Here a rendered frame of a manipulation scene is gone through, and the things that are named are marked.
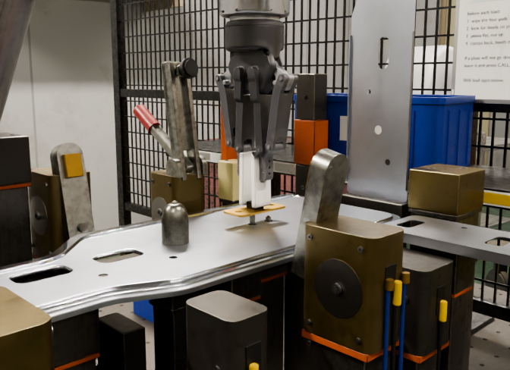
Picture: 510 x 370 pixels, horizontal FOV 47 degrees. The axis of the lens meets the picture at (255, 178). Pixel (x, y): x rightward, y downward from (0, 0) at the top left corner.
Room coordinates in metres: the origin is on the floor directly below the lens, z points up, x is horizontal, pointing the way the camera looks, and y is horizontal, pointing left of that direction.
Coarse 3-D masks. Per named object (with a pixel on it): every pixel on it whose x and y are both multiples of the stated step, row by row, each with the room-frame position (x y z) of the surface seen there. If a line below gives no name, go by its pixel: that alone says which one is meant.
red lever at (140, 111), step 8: (136, 112) 0.94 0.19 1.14; (144, 112) 0.93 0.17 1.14; (144, 120) 0.92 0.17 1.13; (152, 120) 0.92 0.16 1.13; (152, 128) 0.91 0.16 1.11; (160, 128) 0.91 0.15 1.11; (160, 136) 0.90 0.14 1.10; (168, 136) 0.90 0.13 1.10; (160, 144) 0.90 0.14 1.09; (168, 144) 0.88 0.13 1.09; (168, 152) 0.88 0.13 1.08; (184, 160) 0.86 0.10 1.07; (192, 168) 0.86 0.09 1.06
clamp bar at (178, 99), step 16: (176, 64) 0.88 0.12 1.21; (192, 64) 0.85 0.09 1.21; (176, 80) 0.88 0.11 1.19; (176, 96) 0.86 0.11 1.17; (192, 96) 0.88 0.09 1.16; (176, 112) 0.85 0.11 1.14; (192, 112) 0.87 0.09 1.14; (176, 128) 0.85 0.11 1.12; (192, 128) 0.87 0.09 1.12; (176, 144) 0.85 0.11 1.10; (192, 144) 0.87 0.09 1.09; (192, 160) 0.87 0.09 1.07
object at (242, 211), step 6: (276, 204) 0.79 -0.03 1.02; (228, 210) 0.75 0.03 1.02; (234, 210) 0.75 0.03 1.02; (240, 210) 0.75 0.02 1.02; (246, 210) 0.75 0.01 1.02; (252, 210) 0.75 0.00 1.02; (258, 210) 0.75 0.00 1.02; (264, 210) 0.75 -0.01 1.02; (270, 210) 0.76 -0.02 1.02; (240, 216) 0.73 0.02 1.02; (246, 216) 0.73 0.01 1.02
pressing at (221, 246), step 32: (128, 224) 0.75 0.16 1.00; (160, 224) 0.76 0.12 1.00; (192, 224) 0.76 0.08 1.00; (224, 224) 0.76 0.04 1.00; (256, 224) 0.76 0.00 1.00; (288, 224) 0.76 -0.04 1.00; (64, 256) 0.62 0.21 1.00; (96, 256) 0.62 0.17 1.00; (160, 256) 0.62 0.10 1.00; (192, 256) 0.62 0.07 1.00; (224, 256) 0.62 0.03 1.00; (256, 256) 0.62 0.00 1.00; (288, 256) 0.64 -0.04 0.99; (32, 288) 0.52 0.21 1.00; (64, 288) 0.52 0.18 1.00; (96, 288) 0.52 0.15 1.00; (128, 288) 0.53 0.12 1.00; (160, 288) 0.53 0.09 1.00; (192, 288) 0.54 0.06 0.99
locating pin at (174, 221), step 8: (168, 208) 0.67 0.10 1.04; (176, 208) 0.67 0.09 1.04; (184, 208) 0.67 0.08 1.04; (168, 216) 0.66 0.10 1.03; (176, 216) 0.66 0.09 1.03; (184, 216) 0.67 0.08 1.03; (168, 224) 0.66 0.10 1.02; (176, 224) 0.66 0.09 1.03; (184, 224) 0.67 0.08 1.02; (168, 232) 0.66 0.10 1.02; (176, 232) 0.66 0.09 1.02; (184, 232) 0.67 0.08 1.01; (168, 240) 0.66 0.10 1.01; (176, 240) 0.66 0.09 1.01; (184, 240) 0.67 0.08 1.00
